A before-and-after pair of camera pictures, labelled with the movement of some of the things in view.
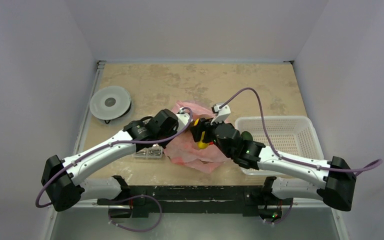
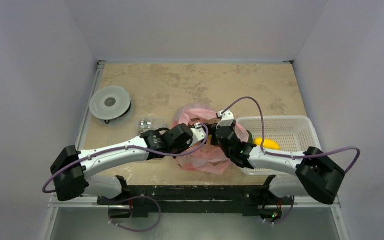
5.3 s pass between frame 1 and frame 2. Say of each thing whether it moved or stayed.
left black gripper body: moved
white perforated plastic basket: stayed
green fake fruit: stayed
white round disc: stayed
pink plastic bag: moved
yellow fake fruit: moved
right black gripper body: stayed
